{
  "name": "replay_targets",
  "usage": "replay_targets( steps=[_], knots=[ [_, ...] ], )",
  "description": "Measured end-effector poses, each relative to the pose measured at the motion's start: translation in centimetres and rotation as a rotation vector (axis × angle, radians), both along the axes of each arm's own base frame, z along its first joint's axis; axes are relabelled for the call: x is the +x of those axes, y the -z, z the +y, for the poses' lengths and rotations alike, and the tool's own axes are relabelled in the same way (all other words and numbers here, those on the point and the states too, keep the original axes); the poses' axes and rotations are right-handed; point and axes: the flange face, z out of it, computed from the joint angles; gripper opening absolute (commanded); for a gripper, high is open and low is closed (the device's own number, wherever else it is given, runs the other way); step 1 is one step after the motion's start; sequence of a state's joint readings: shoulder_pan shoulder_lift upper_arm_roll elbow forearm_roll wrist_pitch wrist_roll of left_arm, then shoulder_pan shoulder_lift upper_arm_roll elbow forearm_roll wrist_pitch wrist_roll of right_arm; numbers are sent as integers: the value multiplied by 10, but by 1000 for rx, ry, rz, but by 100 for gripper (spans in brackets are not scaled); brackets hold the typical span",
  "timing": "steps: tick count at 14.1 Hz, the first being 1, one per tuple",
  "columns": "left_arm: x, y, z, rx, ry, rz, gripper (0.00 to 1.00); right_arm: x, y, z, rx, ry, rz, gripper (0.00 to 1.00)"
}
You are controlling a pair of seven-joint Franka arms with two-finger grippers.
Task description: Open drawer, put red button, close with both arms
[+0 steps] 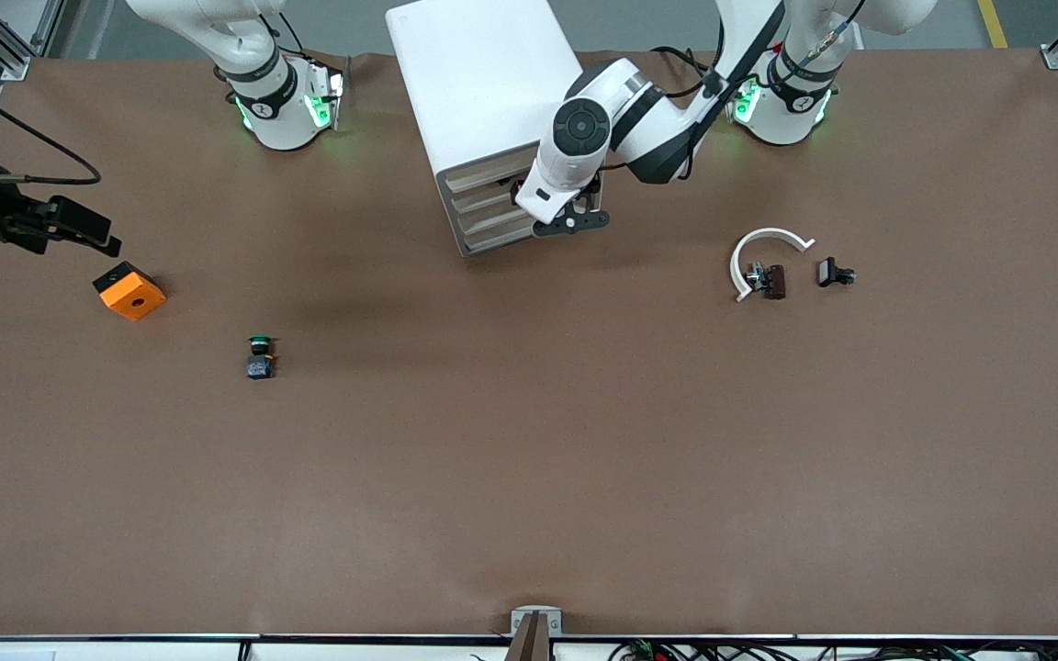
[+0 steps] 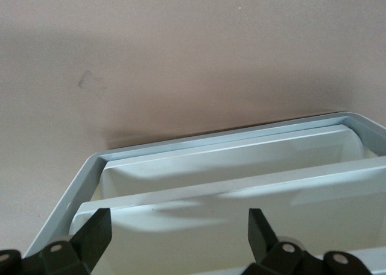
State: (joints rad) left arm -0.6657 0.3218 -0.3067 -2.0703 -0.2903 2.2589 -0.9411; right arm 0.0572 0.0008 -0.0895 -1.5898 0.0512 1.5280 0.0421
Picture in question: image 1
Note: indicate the orange box with hole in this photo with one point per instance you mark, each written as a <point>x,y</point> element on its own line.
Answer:
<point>129,294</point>

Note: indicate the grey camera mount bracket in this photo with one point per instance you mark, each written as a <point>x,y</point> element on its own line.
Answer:
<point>535,622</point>

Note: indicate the small black clip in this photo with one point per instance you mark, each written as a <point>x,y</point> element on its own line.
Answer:
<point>829,272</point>

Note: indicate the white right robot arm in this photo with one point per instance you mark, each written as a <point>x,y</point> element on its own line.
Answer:
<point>281,119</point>

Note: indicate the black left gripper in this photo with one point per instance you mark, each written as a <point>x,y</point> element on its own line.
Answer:
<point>594,186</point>

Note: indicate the green push button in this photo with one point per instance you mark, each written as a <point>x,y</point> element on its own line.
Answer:
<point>260,365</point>

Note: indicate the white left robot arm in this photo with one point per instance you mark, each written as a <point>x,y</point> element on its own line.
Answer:
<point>579,128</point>

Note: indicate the dark brown small part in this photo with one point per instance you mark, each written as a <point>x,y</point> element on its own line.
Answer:
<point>773,281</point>

